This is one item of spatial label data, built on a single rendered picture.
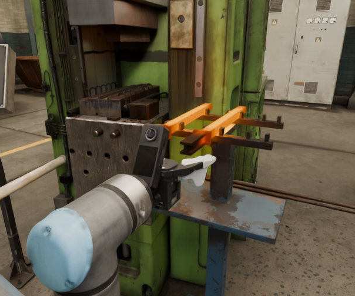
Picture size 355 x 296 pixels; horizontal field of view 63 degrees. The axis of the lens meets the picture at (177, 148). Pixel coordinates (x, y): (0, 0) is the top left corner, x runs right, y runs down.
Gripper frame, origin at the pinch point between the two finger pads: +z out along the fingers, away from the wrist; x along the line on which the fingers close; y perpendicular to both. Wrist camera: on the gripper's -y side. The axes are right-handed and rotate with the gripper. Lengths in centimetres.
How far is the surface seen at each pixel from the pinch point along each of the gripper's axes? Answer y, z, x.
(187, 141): -1.2, 2.0, -0.1
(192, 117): 0.1, 27.7, -10.7
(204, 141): 1.1, 9.8, 0.9
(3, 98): -1, 18, -90
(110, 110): 4, 37, -52
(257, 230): 26.4, 15.6, 15.1
